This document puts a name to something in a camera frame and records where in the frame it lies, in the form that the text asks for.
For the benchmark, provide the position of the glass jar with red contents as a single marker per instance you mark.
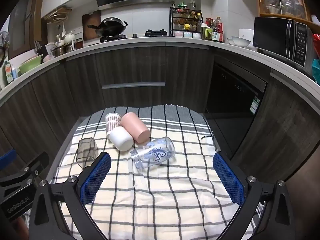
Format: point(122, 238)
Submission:
point(78, 44)

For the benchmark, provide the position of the dish soap bottle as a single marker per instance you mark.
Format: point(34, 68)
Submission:
point(8, 73)

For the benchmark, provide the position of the black wok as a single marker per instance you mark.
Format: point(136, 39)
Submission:
point(111, 26)

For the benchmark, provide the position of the large white bowl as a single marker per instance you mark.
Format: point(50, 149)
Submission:
point(241, 41)

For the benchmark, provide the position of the clear printed glass bottle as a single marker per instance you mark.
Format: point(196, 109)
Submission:
point(155, 153)

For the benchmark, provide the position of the black microwave oven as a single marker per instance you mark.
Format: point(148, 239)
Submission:
point(272, 35)

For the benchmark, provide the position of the black and white checked cloth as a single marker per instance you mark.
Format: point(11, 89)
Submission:
point(155, 192)

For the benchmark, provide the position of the brown cutting board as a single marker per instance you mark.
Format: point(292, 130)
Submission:
point(91, 26)

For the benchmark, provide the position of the dark wood drawer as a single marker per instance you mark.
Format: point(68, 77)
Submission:
point(132, 67)

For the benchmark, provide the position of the black spice rack with jars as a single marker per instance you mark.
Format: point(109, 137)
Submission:
point(186, 21)

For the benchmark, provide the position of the white cup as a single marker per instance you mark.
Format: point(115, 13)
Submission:
point(121, 139)

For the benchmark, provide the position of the red plastic bag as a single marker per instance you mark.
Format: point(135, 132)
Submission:
point(317, 45)

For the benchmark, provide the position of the black built-in dishwasher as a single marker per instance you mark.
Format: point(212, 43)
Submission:
point(232, 90)

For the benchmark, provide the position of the white rice cooker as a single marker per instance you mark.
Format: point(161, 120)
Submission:
point(246, 33)

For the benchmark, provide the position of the small white bowl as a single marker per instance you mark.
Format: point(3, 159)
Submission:
point(230, 41)

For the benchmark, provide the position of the dotted pattern cup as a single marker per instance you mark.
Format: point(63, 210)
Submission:
point(111, 123)

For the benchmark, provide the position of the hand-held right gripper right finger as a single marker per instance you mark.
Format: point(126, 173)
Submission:
point(228, 177)

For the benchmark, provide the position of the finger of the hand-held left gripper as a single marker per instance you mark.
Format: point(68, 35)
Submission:
point(37, 163)
point(7, 158)

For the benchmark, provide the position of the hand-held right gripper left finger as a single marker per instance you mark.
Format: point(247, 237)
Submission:
point(96, 177)

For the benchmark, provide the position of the green plastic basin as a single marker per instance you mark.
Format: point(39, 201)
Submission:
point(30, 65)

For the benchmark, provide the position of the white teapot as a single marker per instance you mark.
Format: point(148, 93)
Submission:
point(69, 38)

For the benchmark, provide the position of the black gas hob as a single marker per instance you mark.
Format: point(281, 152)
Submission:
point(155, 33)

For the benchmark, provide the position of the group of sauce bottles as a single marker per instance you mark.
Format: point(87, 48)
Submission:
point(212, 31)

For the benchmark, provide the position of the pink cup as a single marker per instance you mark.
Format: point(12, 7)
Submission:
point(135, 127)

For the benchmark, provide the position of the grey transparent cup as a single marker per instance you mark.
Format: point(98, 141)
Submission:
point(86, 150)

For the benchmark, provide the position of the metal pot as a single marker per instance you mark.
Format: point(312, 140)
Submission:
point(62, 50)

